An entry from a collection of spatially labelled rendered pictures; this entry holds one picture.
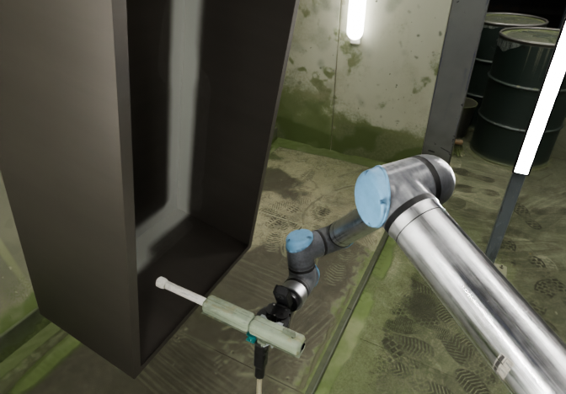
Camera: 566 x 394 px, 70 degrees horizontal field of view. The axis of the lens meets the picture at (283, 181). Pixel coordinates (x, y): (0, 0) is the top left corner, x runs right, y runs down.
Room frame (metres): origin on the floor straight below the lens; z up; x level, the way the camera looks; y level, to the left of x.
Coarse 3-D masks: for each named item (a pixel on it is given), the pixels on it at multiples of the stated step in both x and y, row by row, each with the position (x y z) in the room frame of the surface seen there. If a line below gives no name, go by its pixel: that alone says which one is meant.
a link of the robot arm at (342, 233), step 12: (420, 156) 0.75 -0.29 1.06; (432, 156) 0.75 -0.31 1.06; (444, 168) 0.72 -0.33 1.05; (444, 180) 0.70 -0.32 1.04; (444, 192) 0.69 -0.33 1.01; (348, 216) 0.98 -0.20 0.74; (324, 228) 1.08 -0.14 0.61; (336, 228) 1.02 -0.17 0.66; (348, 228) 0.96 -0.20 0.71; (360, 228) 0.92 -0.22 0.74; (372, 228) 0.90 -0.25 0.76; (324, 240) 1.03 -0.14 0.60; (336, 240) 1.01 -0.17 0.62; (348, 240) 0.98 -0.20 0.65
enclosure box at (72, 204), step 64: (0, 0) 0.66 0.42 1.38; (64, 0) 0.59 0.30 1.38; (128, 0) 1.06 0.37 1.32; (192, 0) 1.24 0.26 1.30; (256, 0) 1.15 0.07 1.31; (0, 64) 0.68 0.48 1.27; (64, 64) 0.61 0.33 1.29; (128, 64) 0.58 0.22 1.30; (192, 64) 1.25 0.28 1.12; (256, 64) 1.15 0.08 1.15; (0, 128) 0.72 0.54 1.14; (64, 128) 0.63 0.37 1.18; (128, 128) 0.59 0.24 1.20; (192, 128) 1.27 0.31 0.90; (256, 128) 1.15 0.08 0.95; (64, 192) 0.66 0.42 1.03; (128, 192) 0.59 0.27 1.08; (192, 192) 1.28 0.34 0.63; (256, 192) 1.16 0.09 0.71; (64, 256) 0.69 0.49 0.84; (128, 256) 0.60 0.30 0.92; (192, 256) 1.08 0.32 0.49; (64, 320) 0.74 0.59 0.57; (128, 320) 0.62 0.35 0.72
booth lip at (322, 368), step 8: (384, 232) 1.78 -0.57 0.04; (384, 240) 1.71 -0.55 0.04; (376, 248) 1.64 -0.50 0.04; (376, 256) 1.58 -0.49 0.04; (368, 264) 1.52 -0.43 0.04; (368, 272) 1.47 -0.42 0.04; (360, 280) 1.41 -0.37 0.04; (360, 288) 1.36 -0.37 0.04; (352, 304) 1.26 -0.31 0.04; (344, 312) 1.22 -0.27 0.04; (352, 312) 1.23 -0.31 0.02; (344, 320) 1.18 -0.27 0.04; (344, 328) 1.15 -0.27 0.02; (336, 336) 1.09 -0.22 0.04; (328, 344) 1.05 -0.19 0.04; (336, 344) 1.06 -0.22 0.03; (328, 352) 1.02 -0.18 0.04; (328, 360) 0.99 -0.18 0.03; (320, 368) 0.95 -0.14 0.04; (320, 376) 0.92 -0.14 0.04; (312, 384) 0.88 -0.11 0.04; (312, 392) 0.86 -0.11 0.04
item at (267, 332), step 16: (176, 288) 0.86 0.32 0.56; (208, 304) 0.80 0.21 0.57; (224, 304) 0.80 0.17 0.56; (224, 320) 0.76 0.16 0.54; (240, 320) 0.74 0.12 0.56; (256, 320) 0.74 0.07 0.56; (256, 336) 0.72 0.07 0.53; (272, 336) 0.70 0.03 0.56; (288, 336) 0.69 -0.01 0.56; (304, 336) 0.70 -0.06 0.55; (256, 352) 0.72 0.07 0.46; (288, 352) 0.68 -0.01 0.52; (256, 368) 0.71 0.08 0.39
